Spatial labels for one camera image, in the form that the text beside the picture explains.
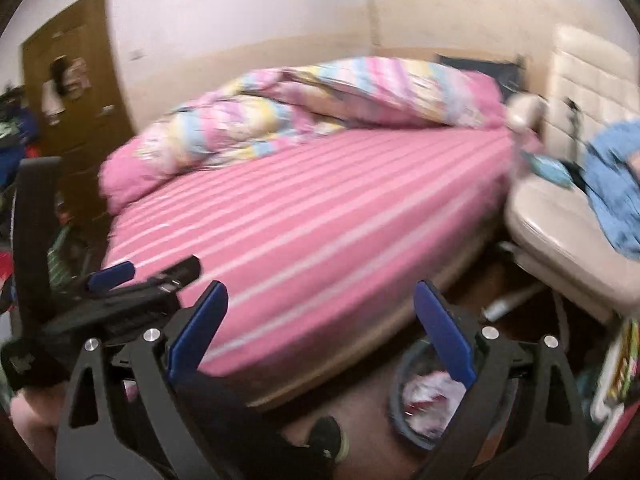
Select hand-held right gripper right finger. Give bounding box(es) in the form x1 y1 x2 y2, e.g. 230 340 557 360
414 280 591 480

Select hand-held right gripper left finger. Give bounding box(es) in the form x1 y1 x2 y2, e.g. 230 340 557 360
55 280 229 480

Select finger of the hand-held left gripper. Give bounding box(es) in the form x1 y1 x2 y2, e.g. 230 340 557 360
85 260 138 296
100 255 202 311

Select white plastic bag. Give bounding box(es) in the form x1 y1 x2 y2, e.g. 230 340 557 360
402 372 466 436

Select grey-blue round bin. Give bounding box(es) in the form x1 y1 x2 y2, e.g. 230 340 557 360
389 340 506 456

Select person's left hand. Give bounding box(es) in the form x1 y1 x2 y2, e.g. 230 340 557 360
10 385 68 443

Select green patterned tablecloth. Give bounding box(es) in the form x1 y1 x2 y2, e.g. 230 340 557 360
47 225 76 281

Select red shopping bag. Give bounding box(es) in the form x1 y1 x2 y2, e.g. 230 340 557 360
0 250 16 301

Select person's leg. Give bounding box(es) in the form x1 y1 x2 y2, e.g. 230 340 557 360
175 375 331 480

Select pink striped bed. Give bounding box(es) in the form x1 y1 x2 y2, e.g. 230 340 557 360
100 125 521 381

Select cream office chair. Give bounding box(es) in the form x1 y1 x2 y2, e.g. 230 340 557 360
482 25 640 326

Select black shoe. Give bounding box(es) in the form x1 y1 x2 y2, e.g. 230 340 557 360
307 416 351 463

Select beige cap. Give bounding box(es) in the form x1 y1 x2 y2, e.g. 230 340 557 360
65 59 91 100

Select brown wooden door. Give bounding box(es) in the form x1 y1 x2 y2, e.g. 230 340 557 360
20 0 138 226

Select black cap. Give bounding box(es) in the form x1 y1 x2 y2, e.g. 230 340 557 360
50 56 73 96

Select blue clothes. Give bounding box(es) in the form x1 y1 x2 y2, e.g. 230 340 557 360
582 120 640 256

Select pastel striped cartoon quilt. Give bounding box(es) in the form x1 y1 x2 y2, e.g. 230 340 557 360
97 57 506 213

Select dark blue pillow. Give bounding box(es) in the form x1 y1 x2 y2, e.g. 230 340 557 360
435 54 526 96

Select black strap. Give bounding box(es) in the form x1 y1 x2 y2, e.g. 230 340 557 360
565 97 586 161

